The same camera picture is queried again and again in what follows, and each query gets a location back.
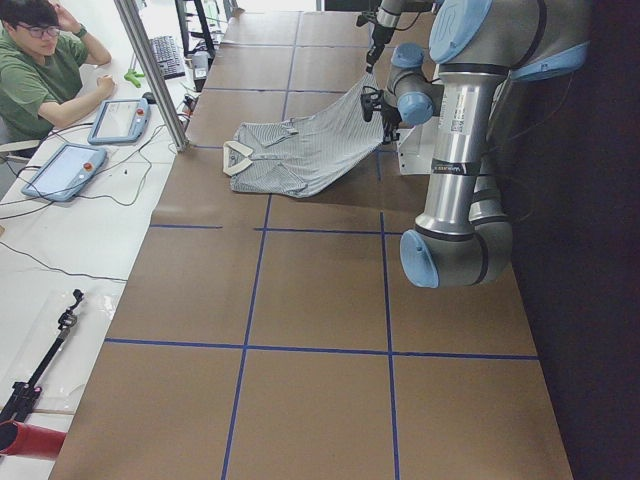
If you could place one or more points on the aluminium profile post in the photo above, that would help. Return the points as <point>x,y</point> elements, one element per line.
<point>139,40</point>

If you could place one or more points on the black keyboard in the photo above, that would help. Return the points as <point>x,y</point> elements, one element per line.
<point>168,56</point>

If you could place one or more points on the black computer mouse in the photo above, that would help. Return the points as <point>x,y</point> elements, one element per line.
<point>149,97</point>

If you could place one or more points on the green plastic tool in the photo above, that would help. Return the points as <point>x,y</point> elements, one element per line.
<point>134,77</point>

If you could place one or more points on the upper blue teach pendant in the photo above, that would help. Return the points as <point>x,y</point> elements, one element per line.
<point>121,121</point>

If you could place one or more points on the clear plastic bag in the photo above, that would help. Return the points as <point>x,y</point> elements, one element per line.
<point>65,378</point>

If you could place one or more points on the blue teach pendant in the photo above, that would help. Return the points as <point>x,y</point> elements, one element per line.
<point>66,173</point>
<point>121,121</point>

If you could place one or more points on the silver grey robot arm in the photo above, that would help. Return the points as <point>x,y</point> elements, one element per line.
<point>463,237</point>
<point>398,7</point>

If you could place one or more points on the lower blue teach pendant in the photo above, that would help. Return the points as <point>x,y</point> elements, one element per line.
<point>66,173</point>

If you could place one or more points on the red cylinder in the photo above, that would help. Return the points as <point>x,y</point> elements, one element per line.
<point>31,441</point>

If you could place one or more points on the blue white striped polo shirt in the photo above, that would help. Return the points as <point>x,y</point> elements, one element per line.
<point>302,156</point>

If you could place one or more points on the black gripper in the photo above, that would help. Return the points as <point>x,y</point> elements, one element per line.
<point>388,118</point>
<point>378,36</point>

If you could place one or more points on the seated man green shirt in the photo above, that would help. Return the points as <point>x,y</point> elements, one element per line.
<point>43,47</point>

